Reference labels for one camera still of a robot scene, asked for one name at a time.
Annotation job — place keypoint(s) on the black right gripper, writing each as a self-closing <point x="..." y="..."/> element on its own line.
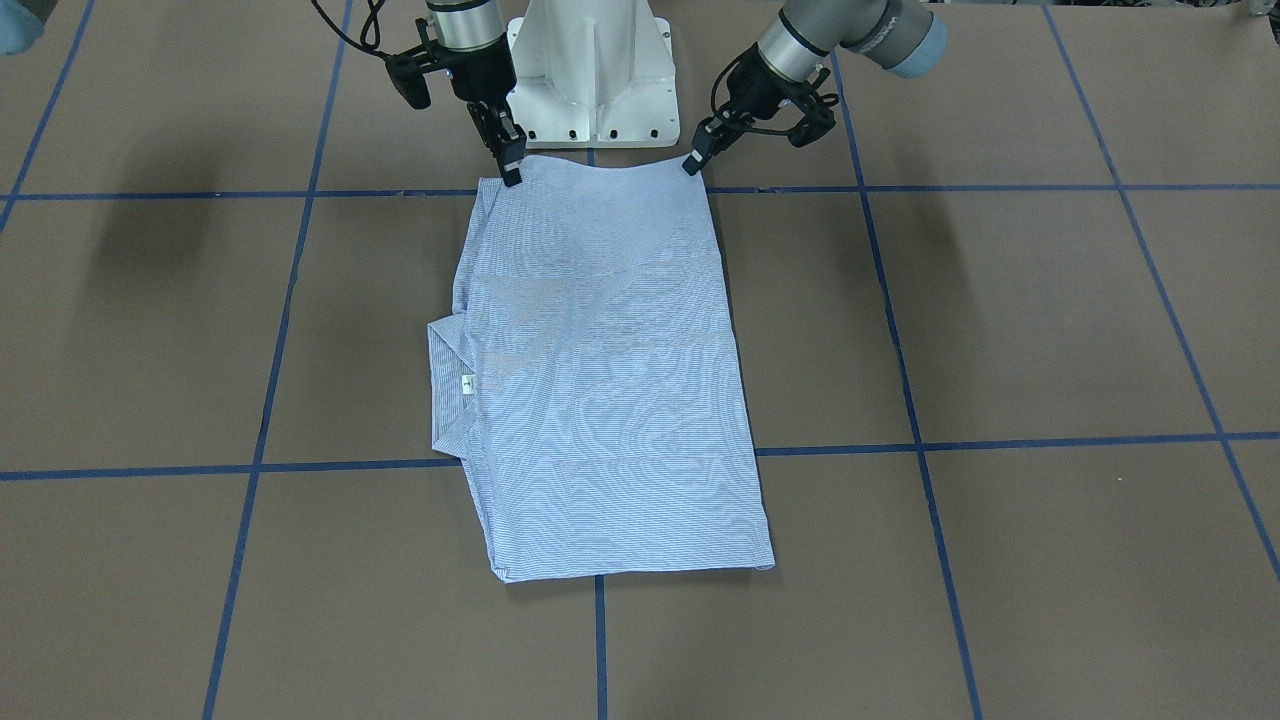
<point x="483" y="82"/>

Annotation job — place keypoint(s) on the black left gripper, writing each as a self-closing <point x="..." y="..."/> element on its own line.
<point x="753" y="90"/>

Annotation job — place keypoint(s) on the blue striped button shirt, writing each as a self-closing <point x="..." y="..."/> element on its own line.
<point x="588" y="378"/>

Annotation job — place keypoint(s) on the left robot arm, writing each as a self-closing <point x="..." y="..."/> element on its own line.
<point x="903" y="37"/>

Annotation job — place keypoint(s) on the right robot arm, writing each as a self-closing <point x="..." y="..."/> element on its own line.
<point x="474" y="48"/>

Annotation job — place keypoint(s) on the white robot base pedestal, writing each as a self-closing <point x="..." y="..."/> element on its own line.
<point x="594" y="75"/>

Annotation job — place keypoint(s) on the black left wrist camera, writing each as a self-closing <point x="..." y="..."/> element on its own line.
<point x="818" y="110"/>

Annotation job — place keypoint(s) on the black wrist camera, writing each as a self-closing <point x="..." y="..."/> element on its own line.
<point x="408" y="71"/>
<point x="818" y="110"/>

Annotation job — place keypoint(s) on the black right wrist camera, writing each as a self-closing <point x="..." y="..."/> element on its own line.
<point x="408" y="71"/>

